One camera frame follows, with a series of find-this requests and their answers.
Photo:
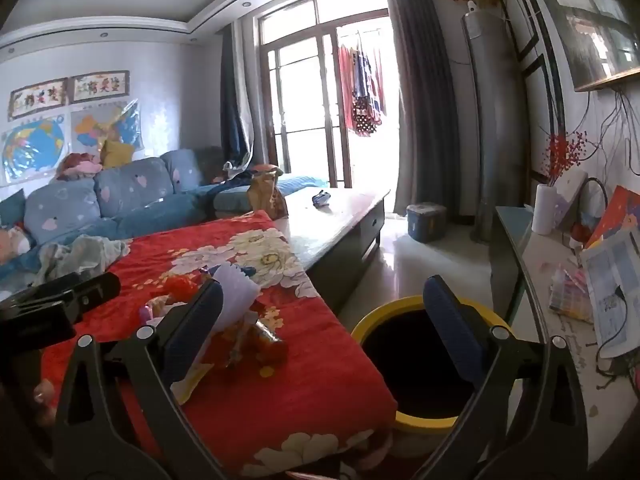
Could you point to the framed wall picture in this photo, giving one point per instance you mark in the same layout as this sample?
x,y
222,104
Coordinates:
x,y
100,87
37,100

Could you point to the clear bead organizer box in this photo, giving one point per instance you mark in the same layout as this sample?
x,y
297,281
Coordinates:
x,y
570,295

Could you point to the dark blue curtain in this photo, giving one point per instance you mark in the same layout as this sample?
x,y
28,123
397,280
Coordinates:
x,y
235,110

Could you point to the white ribbed vase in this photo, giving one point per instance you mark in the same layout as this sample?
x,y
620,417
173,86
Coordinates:
x,y
543,210

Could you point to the blue storage box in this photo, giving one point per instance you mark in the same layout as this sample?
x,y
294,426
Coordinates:
x,y
425,222

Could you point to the country map poster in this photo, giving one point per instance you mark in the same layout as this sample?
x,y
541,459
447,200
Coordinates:
x,y
100,127

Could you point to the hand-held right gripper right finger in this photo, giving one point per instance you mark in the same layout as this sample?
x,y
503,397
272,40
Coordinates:
x,y
450,320

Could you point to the shiny foil snack wrapper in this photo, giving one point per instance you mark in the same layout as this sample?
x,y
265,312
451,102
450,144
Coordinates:
x,y
265,345

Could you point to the hanging clothes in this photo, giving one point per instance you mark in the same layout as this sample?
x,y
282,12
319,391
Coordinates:
x,y
362,90

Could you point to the balcony door frame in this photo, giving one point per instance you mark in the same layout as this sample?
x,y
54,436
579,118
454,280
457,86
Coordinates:
x,y
325,85

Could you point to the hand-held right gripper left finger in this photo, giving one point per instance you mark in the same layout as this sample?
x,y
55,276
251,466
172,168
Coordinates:
x,y
200,317

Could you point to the white paper sheet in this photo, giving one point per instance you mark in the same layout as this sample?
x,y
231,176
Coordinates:
x,y
237,292

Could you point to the small blue object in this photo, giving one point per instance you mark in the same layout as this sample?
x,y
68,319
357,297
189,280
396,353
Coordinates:
x,y
321,199

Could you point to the grey standing air conditioner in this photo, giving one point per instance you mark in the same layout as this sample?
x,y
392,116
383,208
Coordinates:
x,y
492,125

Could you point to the brown paper bag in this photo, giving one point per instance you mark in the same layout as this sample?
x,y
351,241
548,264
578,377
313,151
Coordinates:
x,y
265,192

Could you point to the yellow rimmed trash bin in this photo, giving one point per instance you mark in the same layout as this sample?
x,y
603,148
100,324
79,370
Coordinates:
x,y
370,317

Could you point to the wall television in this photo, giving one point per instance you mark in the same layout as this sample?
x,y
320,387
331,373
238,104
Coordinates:
x,y
590,20

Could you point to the pink clothes pile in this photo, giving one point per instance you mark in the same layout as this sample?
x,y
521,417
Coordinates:
x,y
77,165

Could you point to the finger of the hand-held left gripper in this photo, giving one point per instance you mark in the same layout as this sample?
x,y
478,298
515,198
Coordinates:
x,y
90,290

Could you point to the red book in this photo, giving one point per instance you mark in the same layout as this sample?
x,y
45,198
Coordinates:
x,y
620,212

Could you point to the grey curtain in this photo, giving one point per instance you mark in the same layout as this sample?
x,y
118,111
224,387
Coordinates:
x,y
425,85

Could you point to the pale grey cloth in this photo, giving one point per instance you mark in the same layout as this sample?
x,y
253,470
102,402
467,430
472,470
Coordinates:
x,y
85,255

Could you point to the red artificial flowers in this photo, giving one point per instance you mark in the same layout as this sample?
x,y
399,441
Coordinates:
x,y
562,155

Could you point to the white cardboard box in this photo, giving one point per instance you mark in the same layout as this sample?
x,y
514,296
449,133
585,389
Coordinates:
x,y
570,195

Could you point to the dark glossy coffee table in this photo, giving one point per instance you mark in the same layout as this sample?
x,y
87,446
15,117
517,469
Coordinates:
x,y
340,220

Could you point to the yellow wrapper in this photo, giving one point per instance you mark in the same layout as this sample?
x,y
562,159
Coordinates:
x,y
192,384

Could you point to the yellow pillow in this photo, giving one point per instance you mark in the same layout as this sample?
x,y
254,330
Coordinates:
x,y
117,154

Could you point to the printed paper leaflet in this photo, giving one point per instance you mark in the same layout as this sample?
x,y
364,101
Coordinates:
x,y
612,280

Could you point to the marble top television cabinet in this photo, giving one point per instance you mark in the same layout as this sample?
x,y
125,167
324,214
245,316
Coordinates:
x,y
540,280

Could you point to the red floral blanket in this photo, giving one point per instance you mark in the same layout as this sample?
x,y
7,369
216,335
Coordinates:
x,y
300,360

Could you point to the red plastic bag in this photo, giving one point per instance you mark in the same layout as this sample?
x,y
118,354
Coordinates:
x,y
181,290

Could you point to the person's left hand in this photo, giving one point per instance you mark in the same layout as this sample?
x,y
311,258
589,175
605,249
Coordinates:
x,y
43,395

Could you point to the pink purple wrapper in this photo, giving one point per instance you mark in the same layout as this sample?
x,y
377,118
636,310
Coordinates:
x,y
152,312

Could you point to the world map poster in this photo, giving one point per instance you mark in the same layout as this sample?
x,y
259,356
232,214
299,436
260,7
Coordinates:
x,y
32,150

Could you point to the blue heart print sofa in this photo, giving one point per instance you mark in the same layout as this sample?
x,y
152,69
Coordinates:
x,y
125,187

